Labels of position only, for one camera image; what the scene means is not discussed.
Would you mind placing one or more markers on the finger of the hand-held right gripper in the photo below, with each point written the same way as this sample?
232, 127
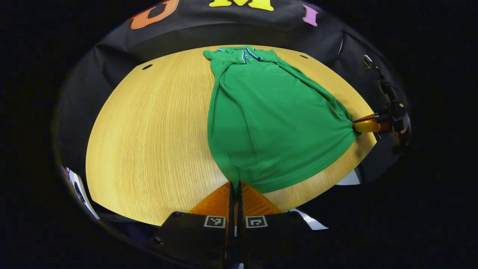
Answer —
369, 125

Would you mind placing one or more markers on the green T-shirt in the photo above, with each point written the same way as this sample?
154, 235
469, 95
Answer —
272, 123

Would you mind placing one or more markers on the white side desk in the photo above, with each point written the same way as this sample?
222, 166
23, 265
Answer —
80, 190

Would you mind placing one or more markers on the black backdrop cloth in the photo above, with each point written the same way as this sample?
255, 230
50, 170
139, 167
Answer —
224, 33

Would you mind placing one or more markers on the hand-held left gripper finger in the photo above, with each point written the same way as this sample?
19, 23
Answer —
241, 224
231, 224

